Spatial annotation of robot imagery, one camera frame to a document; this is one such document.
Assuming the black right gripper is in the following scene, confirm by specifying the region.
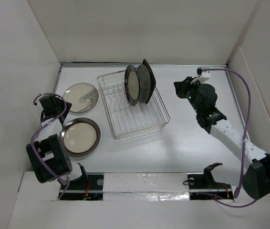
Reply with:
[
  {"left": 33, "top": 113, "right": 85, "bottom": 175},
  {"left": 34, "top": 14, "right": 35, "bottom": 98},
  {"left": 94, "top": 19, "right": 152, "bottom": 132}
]
[{"left": 173, "top": 77, "right": 202, "bottom": 115}]

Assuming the black square floral plate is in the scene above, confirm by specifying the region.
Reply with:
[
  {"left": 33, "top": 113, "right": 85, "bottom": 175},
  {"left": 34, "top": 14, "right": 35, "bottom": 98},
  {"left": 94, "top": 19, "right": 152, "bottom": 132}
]
[{"left": 142, "top": 59, "right": 156, "bottom": 104}]

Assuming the beige plate with tree pattern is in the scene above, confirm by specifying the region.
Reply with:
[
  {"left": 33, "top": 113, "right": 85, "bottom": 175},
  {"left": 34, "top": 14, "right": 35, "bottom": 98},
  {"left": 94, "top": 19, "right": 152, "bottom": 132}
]
[{"left": 63, "top": 83, "right": 99, "bottom": 114}]

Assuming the grey round deer plate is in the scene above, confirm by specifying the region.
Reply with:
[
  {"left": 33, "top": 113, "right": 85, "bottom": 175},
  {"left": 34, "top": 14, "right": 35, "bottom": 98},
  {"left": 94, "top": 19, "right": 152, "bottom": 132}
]
[{"left": 136, "top": 64, "right": 151, "bottom": 103}]

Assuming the beige plate with brown rim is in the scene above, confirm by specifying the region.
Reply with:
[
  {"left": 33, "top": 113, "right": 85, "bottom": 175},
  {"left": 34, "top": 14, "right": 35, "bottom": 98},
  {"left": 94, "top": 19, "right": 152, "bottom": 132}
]
[{"left": 59, "top": 118, "right": 101, "bottom": 157}]

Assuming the black rimmed striped round plate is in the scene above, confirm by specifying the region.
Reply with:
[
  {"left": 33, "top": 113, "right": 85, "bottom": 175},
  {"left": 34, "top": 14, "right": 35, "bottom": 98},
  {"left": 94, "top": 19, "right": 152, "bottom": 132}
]
[{"left": 124, "top": 65, "right": 140, "bottom": 106}]

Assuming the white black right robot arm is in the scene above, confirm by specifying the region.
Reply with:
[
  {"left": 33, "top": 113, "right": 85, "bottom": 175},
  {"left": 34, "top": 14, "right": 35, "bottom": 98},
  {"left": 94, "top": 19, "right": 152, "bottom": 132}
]
[{"left": 174, "top": 77, "right": 270, "bottom": 200}]

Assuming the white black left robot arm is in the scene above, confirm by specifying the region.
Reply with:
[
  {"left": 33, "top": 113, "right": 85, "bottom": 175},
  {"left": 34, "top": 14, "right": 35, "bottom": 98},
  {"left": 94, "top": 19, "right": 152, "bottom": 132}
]
[{"left": 26, "top": 93, "right": 91, "bottom": 189}]

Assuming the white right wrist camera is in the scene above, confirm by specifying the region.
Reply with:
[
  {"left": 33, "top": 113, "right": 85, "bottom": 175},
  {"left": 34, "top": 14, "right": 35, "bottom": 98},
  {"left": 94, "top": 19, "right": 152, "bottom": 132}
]
[{"left": 190, "top": 67, "right": 211, "bottom": 84}]

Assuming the silver wire dish rack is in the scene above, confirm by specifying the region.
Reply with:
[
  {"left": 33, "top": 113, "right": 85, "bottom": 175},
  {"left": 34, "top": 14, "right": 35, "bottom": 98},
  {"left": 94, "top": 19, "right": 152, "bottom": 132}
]
[{"left": 97, "top": 71, "right": 170, "bottom": 142}]

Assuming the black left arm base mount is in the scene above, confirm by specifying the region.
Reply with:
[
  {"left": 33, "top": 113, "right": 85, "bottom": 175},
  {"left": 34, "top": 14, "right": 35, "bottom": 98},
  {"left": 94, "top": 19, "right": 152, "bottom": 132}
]
[{"left": 58, "top": 173, "right": 104, "bottom": 201}]

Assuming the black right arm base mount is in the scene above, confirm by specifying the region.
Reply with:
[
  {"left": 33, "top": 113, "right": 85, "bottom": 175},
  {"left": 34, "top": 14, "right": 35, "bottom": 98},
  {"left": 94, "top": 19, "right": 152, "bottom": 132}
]
[{"left": 183, "top": 173, "right": 234, "bottom": 200}]

